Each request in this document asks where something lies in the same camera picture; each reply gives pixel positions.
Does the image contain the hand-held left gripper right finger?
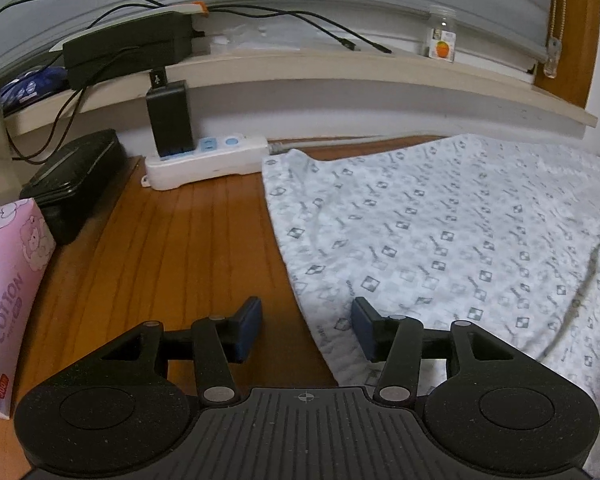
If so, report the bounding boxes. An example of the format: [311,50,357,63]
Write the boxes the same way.
[351,296,520,406]

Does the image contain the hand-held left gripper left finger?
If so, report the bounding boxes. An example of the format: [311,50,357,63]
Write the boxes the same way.
[99,296,265,409]

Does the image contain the white patterned garment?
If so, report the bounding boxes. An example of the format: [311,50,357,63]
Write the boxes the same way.
[261,132,600,480]

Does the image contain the white power strip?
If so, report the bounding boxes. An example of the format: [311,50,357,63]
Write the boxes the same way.
[141,132,271,192]

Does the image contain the black plug-in charger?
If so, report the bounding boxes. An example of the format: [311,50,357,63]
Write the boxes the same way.
[146,80,195,158]

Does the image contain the black hard case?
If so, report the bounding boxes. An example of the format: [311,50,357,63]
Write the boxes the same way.
[19,129,127,246]

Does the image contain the pink tissue pack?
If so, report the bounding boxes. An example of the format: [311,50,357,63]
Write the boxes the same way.
[0,197,57,420]

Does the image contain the clear plastic wrapper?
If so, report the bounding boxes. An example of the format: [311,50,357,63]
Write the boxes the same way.
[207,24,306,55]

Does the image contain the glass jar with orange label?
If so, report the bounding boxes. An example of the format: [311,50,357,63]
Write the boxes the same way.
[422,5,458,60]

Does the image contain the black power adapter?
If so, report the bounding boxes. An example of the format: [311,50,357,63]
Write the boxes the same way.
[62,10,193,88]

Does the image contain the blue printed pouch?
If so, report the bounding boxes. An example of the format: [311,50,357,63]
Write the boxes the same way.
[0,65,71,111]

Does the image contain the black cables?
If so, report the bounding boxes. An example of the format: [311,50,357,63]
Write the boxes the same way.
[2,49,598,138]

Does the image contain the beaded blind cord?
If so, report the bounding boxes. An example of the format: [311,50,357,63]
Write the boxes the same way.
[544,0,572,81]

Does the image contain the wooden window frame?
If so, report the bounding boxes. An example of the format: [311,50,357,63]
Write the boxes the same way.
[535,0,600,111]

